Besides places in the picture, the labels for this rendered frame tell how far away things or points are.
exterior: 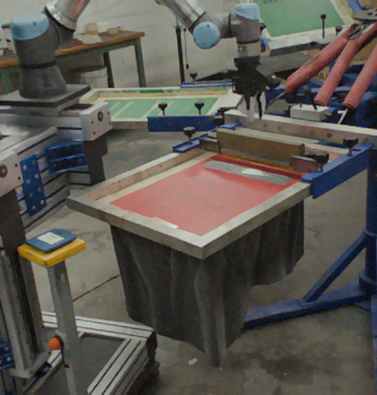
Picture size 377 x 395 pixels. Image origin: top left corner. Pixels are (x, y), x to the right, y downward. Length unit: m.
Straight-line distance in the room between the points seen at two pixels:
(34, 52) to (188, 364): 1.45
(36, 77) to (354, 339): 1.73
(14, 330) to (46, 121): 0.71
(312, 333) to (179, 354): 0.60
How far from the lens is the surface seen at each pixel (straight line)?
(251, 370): 2.70
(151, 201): 1.91
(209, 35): 1.87
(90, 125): 1.99
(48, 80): 2.06
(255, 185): 1.95
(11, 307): 2.18
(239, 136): 2.13
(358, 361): 2.77
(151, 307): 2.00
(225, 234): 1.58
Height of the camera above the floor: 1.71
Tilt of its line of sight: 24 degrees down
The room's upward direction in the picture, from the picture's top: 6 degrees counter-clockwise
